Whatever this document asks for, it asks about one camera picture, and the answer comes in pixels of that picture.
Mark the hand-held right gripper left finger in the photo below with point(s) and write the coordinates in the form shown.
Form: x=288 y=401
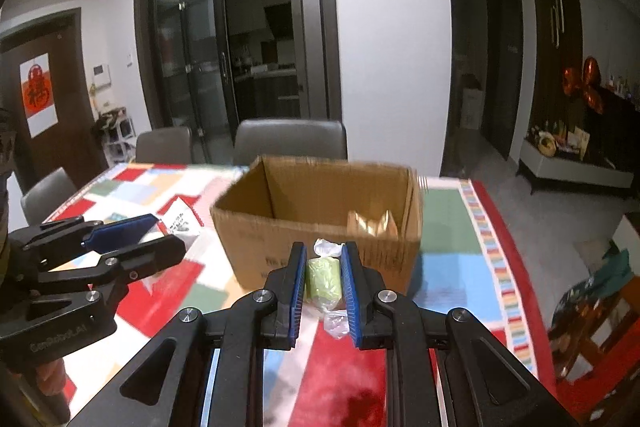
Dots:
x=299 y=287

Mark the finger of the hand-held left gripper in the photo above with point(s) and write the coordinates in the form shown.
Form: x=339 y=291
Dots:
x=125 y=229
x=150 y=252

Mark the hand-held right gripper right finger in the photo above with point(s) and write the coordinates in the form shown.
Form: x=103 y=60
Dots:
x=348 y=287

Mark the green candy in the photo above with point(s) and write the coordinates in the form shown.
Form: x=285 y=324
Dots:
x=322 y=279

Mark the brown cardboard box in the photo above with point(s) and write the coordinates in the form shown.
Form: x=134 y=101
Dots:
x=260 y=237

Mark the golden brown snack packet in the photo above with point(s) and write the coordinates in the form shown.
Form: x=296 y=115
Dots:
x=372 y=224

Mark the person's left hand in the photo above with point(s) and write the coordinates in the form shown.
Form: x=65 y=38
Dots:
x=52 y=377

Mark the clear cake packet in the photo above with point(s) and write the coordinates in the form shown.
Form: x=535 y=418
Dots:
x=177 y=219

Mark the colourful patchwork tablecloth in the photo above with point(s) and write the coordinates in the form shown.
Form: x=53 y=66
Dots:
x=165 y=307

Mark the grey dining chair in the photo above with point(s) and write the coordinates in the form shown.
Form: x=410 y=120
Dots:
x=290 y=139
x=47 y=197
x=162 y=144

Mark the white shelf rack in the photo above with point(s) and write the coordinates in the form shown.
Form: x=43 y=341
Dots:
x=120 y=137

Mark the red paper door poster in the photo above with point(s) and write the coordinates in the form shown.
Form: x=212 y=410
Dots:
x=37 y=97

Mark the brown wooden door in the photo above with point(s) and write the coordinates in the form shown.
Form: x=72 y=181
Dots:
x=70 y=72

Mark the sliding glass door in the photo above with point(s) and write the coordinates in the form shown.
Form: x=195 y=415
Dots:
x=200 y=32

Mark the white bag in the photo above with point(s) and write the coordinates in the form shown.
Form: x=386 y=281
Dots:
x=472 y=109

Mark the fruit basket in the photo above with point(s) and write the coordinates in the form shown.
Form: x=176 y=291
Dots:
x=542 y=142

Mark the reddish wooden chair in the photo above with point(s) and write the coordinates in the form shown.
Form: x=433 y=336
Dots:
x=590 y=327

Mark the white low sideboard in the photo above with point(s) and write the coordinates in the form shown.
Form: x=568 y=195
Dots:
x=565 y=169

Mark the teal cloth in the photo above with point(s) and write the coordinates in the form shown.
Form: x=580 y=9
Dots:
x=610 y=272

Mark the dark room door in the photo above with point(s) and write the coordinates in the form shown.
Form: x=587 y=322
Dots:
x=505 y=67

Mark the red foil balloons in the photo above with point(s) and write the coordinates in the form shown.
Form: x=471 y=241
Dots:
x=592 y=72

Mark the dark wardrobe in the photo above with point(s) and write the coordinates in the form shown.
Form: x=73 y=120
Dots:
x=555 y=32

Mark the white wall intercom panel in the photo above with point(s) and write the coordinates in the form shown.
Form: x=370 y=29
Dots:
x=102 y=76

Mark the white wall switch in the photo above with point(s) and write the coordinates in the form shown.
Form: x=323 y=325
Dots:
x=130 y=59

